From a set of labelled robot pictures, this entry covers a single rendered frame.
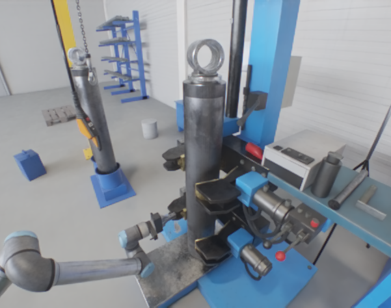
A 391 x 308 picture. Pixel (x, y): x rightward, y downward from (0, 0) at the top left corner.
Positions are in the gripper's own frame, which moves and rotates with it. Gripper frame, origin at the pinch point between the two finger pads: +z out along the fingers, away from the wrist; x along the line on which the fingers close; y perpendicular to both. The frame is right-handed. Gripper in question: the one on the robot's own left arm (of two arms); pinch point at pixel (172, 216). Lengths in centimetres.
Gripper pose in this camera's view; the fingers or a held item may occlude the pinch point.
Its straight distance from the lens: 128.0
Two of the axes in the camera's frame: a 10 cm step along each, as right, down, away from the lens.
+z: 8.3, -2.8, 4.9
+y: -5.6, -4.1, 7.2
